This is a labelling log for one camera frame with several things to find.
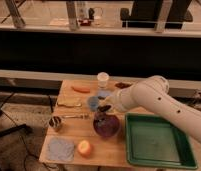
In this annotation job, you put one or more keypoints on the orange fruit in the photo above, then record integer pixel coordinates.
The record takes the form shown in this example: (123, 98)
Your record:
(84, 148)

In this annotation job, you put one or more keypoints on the brown dried food pile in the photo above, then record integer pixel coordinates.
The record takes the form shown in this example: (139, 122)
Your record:
(122, 85)

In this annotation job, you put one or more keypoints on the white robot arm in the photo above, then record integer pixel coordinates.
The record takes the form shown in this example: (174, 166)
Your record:
(152, 94)

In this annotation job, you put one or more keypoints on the purple bowl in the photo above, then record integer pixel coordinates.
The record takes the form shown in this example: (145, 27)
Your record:
(106, 125)

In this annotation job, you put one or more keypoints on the orange carrot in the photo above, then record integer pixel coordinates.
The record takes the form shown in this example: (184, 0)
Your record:
(81, 89)

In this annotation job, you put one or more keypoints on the blue grey cloth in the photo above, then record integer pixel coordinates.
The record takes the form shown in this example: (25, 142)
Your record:
(59, 149)

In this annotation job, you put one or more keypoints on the black dish brush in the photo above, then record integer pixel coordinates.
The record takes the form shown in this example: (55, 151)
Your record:
(101, 111)

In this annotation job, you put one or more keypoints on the green plastic tray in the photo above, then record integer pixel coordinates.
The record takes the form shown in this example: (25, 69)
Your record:
(152, 141)

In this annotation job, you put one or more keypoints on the small dark tin can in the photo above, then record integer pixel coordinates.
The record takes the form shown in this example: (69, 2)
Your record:
(55, 123)

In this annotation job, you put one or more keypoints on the blue sponge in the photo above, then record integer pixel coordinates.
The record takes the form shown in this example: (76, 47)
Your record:
(102, 94)

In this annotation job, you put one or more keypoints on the white plastic cup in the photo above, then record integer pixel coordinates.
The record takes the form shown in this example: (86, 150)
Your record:
(103, 79)

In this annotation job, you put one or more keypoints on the yellow banana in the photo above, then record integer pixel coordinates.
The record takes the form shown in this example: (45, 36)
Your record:
(70, 102)

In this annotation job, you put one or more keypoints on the metal spoon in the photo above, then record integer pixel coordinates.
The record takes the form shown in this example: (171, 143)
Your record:
(81, 116)

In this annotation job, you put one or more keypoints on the blue cup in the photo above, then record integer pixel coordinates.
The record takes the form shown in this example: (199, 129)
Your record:
(93, 103)

